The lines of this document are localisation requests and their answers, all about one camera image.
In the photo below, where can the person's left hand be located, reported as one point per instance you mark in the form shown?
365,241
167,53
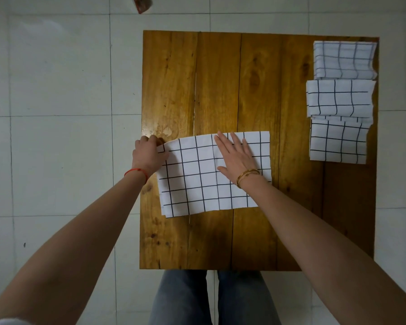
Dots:
147,157

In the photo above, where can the person's right hand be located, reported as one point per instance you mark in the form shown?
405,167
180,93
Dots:
238,162

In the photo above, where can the person's right middle finger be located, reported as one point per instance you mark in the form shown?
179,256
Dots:
236,141

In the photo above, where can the person's left thumb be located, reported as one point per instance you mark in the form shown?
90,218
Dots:
163,157

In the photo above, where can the person's right thumb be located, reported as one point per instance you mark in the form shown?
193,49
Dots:
223,170

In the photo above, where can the white black-grid cloth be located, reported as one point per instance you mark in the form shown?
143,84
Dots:
340,98
193,179
338,142
345,60

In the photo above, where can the person's right forearm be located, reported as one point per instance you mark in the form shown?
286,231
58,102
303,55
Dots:
324,247

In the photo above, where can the person's left forearm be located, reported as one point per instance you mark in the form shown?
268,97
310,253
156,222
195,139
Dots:
71,247

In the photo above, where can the gold bangle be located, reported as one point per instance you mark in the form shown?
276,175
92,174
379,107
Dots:
247,174

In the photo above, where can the folded white black-grid cloth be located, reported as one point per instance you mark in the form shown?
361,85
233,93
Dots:
340,98
338,142
345,60

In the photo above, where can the blue jeans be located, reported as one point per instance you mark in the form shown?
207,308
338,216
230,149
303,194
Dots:
186,297

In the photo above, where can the reddish brown object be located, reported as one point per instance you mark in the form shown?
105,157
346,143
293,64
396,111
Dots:
142,3

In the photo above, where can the white sleeve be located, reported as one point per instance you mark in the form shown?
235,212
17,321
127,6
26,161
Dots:
6,322

